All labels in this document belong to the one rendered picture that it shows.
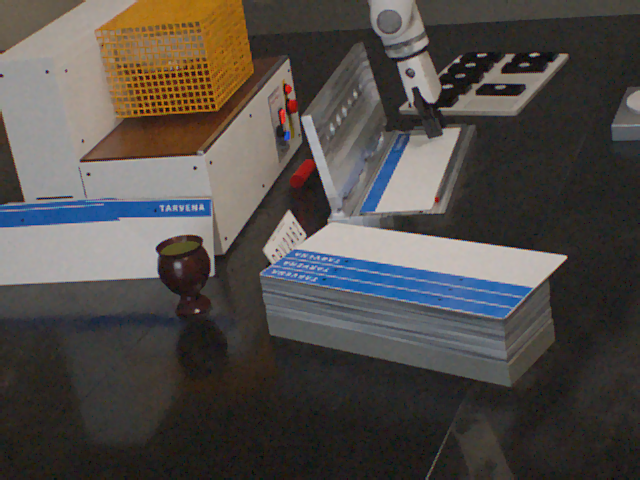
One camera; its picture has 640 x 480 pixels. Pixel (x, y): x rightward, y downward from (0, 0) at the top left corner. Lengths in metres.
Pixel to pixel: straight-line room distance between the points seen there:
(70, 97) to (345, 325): 0.67
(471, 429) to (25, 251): 0.96
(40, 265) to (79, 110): 0.28
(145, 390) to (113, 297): 0.34
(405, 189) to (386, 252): 0.45
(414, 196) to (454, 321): 0.60
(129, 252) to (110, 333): 0.22
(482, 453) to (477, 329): 0.18
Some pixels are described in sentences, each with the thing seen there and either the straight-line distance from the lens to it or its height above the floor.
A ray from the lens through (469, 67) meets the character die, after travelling 2.88.
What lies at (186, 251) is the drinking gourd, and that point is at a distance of 1.89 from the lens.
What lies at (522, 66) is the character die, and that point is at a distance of 2.84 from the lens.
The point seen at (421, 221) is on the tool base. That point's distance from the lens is 2.09.
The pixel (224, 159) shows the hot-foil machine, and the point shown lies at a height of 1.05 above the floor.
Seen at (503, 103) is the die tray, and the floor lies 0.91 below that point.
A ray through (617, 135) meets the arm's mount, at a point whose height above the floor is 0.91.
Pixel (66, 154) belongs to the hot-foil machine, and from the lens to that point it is 2.12.
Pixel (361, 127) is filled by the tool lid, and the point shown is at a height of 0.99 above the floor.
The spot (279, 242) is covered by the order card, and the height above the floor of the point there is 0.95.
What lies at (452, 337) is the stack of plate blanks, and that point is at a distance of 1.61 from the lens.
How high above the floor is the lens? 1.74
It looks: 23 degrees down
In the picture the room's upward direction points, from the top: 9 degrees counter-clockwise
